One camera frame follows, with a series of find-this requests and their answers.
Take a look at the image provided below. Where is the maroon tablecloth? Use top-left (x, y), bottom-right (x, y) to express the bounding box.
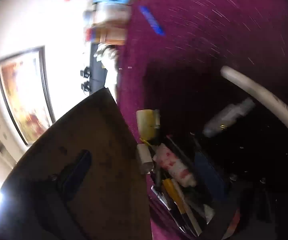
top-left (116, 0), bottom-right (288, 240)

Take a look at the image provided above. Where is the framed painting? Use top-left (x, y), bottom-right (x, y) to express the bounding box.
top-left (0, 46), bottom-right (56, 146)

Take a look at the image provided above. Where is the white cable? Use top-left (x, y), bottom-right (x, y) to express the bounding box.
top-left (220, 65), bottom-right (288, 148)

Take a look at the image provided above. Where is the white charger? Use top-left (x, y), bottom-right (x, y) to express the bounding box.
top-left (137, 143), bottom-right (155, 175)

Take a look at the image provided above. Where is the small blue packet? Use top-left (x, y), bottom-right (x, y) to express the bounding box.
top-left (138, 5), bottom-right (166, 36)

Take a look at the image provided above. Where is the silver pen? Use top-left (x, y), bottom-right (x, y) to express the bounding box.
top-left (151, 185), bottom-right (172, 211)

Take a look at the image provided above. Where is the pink white tube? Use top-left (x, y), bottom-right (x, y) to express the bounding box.
top-left (153, 143), bottom-right (197, 187)

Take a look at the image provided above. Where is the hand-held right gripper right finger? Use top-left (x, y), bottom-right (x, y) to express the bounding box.
top-left (193, 152), bottom-right (277, 240)

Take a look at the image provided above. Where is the shallow cardboard tray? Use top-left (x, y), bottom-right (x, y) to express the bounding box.
top-left (0, 87), bottom-right (152, 240)

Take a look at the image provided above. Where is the white pen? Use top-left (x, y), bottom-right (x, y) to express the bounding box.
top-left (171, 180), bottom-right (202, 236)

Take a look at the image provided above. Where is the black sofa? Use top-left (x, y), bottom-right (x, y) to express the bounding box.
top-left (89, 42), bottom-right (119, 96)

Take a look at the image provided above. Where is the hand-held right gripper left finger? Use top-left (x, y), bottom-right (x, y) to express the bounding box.
top-left (31, 149), bottom-right (92, 240)

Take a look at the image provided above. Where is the gold perfume bottle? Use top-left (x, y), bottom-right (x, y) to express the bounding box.
top-left (136, 109), bottom-right (161, 141)

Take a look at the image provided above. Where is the white jar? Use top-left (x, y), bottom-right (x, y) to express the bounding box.
top-left (91, 2), bottom-right (132, 26)

